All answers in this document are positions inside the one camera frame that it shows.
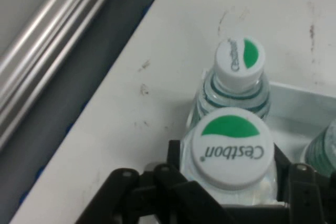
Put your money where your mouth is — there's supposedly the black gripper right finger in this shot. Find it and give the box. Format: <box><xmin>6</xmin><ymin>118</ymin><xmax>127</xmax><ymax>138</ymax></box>
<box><xmin>272</xmin><ymin>147</ymin><xmax>336</xmax><ymax>224</ymax></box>

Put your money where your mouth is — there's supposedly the green label water bottle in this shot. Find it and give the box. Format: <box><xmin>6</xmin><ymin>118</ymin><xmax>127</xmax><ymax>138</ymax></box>
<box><xmin>186</xmin><ymin>37</ymin><xmax>271</xmax><ymax>132</ymax></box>
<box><xmin>302</xmin><ymin>120</ymin><xmax>336</xmax><ymax>180</ymax></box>
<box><xmin>180</xmin><ymin>106</ymin><xmax>278</xmax><ymax>207</ymax></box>

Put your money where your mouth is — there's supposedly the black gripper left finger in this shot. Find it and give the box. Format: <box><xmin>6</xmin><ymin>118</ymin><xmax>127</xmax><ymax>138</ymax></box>
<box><xmin>86</xmin><ymin>139</ymin><xmax>229</xmax><ymax>224</ymax></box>

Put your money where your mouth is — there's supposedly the white and blue cardboard box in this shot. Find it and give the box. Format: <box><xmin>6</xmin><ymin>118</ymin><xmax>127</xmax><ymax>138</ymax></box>
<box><xmin>201</xmin><ymin>67</ymin><xmax>336</xmax><ymax>168</ymax></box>

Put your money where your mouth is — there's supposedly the horizontal aluminium frame rail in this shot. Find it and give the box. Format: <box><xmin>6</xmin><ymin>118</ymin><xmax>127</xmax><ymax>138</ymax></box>
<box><xmin>0</xmin><ymin>0</ymin><xmax>124</xmax><ymax>152</ymax></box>

